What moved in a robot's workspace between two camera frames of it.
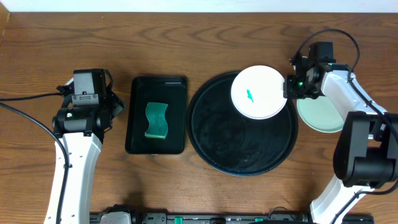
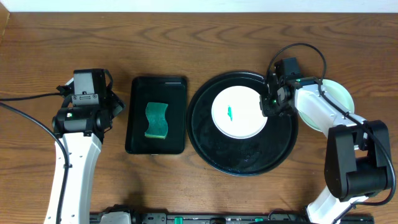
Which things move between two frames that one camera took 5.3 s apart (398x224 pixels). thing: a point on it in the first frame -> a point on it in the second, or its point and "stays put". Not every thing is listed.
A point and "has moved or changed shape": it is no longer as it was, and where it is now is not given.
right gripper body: (299, 88) -> (274, 106)
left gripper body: (115, 103) stays put
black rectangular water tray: (170, 90) stays put
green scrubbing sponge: (158, 126) stays put
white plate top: (257, 93) has moved or changed shape
